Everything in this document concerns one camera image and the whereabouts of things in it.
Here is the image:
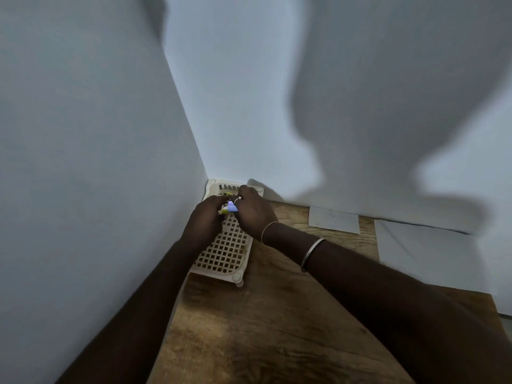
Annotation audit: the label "person's left forearm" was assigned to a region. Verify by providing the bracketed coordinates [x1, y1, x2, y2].
[55, 237, 205, 384]

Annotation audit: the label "large white paper sheet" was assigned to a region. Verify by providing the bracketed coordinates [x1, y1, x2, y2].
[374, 219, 495, 294]

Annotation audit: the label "person's left hand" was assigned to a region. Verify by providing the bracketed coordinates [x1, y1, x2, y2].
[180, 194, 233, 252]

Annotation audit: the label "cream plastic lattice basket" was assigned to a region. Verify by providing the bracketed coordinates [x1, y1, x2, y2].
[188, 179, 265, 287]

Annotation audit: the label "thin gold wrist bracelet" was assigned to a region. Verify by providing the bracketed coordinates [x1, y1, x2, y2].
[260, 221, 281, 244]

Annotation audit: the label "silver bangle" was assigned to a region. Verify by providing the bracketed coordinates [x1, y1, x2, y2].
[300, 237, 327, 273]

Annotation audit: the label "white and yellow stapler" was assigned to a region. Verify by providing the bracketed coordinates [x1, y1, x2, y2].
[218, 191, 237, 215]

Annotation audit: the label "person's right hand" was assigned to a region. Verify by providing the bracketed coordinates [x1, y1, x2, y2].
[233, 185, 279, 244]

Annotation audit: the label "person's right forearm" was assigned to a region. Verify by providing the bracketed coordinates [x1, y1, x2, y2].
[262, 221, 512, 384]

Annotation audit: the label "small white papers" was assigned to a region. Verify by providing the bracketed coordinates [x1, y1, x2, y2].
[308, 206, 361, 235]

